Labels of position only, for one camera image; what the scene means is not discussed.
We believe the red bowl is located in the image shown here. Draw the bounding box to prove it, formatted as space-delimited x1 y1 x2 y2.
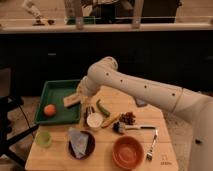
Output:
112 136 144 170

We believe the grey folded cloth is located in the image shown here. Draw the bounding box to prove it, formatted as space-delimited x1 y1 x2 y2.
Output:
68 127 88 159

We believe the yellow banana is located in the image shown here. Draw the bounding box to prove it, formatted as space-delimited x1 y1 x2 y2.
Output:
101 114 120 128

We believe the brown grape bunch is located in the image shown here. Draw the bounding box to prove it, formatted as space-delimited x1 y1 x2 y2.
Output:
119 112 135 125

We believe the white round container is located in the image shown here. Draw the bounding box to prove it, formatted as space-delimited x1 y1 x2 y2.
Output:
86 113 103 130

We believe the wooden board eraser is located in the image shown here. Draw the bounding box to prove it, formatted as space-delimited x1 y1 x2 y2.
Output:
63 93 81 107

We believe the black chair frame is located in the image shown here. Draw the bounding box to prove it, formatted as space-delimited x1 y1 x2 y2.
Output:
0 68 38 167

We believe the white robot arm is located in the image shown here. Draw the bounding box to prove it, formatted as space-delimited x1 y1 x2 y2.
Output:
79 56 213 171

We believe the green pepper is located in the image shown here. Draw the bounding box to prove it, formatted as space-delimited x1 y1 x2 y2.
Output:
96 99 111 117

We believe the green plastic tray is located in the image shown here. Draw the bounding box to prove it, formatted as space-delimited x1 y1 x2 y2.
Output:
34 80 81 125

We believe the dark metal cup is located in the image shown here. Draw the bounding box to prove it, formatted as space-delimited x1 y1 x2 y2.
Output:
84 106 95 117

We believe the dark brown plate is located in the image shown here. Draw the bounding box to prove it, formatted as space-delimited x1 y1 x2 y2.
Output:
68 131 95 160

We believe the blue grey sponge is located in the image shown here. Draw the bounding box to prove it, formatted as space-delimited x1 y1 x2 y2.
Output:
135 98 147 107

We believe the light green cup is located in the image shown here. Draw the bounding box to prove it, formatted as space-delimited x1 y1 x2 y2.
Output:
35 131 51 148

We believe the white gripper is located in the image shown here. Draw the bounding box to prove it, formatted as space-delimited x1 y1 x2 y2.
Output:
77 77 95 97

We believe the orange fruit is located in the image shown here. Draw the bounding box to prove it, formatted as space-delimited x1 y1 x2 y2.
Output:
43 104 56 117

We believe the silver fork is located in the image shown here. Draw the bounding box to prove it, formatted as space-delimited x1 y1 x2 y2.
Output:
146 129 158 161

